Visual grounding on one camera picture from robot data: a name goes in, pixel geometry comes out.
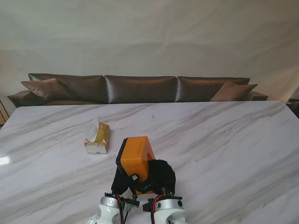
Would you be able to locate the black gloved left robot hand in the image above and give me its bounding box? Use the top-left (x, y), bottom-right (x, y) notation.
top-left (111, 167), bottom-right (140, 196)

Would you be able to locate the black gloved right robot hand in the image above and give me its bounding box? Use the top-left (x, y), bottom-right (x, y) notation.
top-left (137, 159), bottom-right (176, 197)

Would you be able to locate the orange tissue box cover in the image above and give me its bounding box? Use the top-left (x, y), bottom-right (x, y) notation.
top-left (120, 136), bottom-right (155, 196)

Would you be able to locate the gold tissue pack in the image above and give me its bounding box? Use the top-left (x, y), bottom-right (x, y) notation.
top-left (83, 114), bottom-right (112, 154)

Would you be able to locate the brown leather sofa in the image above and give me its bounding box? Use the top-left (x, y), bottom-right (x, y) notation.
top-left (7, 73), bottom-right (269, 108)

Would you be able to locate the brown throw pillow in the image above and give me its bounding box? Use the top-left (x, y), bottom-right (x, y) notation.
top-left (20, 78), bottom-right (72, 99)
top-left (209, 81), bottom-right (258, 102)

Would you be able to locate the wooden furniture piece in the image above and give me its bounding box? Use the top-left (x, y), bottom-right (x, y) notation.
top-left (0, 98), bottom-right (9, 128)

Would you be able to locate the white fabric backdrop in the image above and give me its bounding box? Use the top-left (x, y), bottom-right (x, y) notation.
top-left (0, 0), bottom-right (299, 109)

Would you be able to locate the dark furniture piece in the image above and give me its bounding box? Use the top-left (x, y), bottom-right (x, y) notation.
top-left (286, 97), bottom-right (299, 117)

